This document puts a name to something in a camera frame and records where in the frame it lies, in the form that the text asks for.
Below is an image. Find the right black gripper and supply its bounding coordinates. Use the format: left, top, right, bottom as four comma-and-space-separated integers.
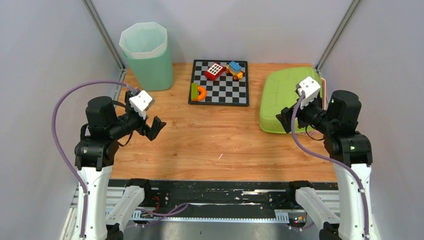
275, 92, 335, 134

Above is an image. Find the large green plastic container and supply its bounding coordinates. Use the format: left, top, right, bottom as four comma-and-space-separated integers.
259, 66, 325, 134

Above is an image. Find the pink perforated plastic basket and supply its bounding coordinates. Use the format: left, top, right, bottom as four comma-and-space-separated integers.
297, 75, 327, 129

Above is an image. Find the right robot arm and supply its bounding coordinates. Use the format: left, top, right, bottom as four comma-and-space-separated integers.
276, 90, 381, 240

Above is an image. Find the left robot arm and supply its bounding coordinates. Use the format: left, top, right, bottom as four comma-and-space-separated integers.
71, 90, 166, 240

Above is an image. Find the orange arch toy block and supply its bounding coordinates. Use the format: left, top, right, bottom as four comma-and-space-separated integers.
197, 86, 207, 102

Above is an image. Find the green flat toy brick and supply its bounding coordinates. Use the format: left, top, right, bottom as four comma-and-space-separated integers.
190, 83, 199, 102

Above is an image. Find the black grey checkerboard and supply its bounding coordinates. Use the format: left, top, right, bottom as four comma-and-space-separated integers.
188, 59, 250, 107

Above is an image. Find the blue yellow toy car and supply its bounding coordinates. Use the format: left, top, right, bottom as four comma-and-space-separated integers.
225, 61, 246, 81

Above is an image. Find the green bin with white liner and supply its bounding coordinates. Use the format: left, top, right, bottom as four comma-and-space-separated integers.
119, 22, 174, 91

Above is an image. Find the red window toy brick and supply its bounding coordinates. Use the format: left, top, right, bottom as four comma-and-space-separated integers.
204, 62, 226, 81

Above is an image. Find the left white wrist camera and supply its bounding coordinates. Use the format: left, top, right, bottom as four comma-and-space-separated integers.
129, 90, 155, 120

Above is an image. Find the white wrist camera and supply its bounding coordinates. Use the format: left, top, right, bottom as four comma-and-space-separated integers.
129, 90, 155, 120
295, 76, 321, 109

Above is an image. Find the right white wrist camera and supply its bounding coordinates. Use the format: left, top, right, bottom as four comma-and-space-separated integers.
295, 76, 321, 109

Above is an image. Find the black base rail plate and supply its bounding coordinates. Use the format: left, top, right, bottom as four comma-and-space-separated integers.
105, 179, 340, 220

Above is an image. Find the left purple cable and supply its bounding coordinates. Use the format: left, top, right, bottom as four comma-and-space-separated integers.
51, 80, 139, 239

